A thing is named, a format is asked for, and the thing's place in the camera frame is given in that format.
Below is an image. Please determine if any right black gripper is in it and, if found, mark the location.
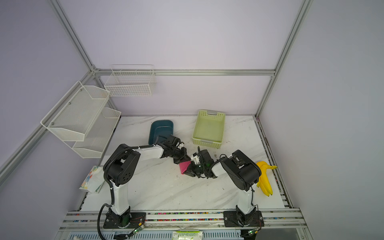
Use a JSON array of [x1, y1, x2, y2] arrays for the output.
[[182, 162, 208, 178]]

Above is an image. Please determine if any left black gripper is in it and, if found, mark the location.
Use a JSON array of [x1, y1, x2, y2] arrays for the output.
[[170, 146, 191, 164]]

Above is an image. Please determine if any pink paper napkin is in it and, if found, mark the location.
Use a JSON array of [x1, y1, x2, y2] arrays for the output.
[[179, 161, 191, 174]]

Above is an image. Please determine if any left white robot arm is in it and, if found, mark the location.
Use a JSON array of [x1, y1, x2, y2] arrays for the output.
[[103, 135, 191, 226]]

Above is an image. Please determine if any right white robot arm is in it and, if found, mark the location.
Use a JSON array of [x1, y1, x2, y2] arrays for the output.
[[179, 148, 265, 228]]

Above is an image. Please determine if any colourful napkin packet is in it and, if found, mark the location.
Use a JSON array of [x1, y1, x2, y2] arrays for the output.
[[79, 166, 105, 194]]

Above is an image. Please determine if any teal plastic oval tub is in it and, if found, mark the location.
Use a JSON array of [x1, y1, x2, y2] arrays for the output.
[[148, 120, 174, 145]]

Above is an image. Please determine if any light green plastic basket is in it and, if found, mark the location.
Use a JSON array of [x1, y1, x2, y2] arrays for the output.
[[192, 110, 226, 149]]

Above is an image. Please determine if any yellow bananas bunch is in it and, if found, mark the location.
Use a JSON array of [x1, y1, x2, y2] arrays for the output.
[[256, 161, 278, 197]]

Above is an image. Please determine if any green white label box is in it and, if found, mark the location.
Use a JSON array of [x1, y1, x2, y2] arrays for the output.
[[172, 231, 204, 240]]

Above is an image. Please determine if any white perforated metal shelf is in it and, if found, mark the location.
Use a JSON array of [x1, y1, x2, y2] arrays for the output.
[[41, 82, 121, 159]]

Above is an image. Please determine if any white wire basket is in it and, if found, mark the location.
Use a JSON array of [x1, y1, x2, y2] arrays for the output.
[[104, 65, 156, 97]]

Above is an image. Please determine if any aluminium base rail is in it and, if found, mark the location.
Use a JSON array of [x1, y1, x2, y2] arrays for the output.
[[55, 209, 313, 240]]

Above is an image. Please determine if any aluminium frame profile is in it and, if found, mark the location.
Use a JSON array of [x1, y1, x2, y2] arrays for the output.
[[1, 1, 313, 188]]

